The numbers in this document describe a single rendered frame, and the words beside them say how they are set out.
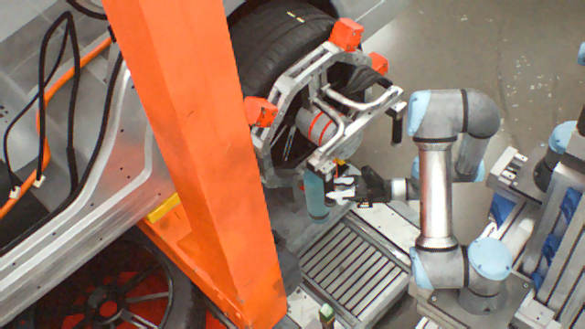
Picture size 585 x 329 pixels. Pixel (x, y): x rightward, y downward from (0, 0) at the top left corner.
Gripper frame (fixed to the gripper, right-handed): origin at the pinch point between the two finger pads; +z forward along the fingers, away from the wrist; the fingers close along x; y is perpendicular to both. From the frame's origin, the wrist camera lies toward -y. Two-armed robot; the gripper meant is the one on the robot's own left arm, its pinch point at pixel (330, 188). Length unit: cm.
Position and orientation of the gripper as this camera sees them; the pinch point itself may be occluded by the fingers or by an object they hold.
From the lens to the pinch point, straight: 223.1
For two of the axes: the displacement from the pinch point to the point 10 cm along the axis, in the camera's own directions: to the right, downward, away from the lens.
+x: 0.2, -8.0, 6.0
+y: 0.9, 6.0, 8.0
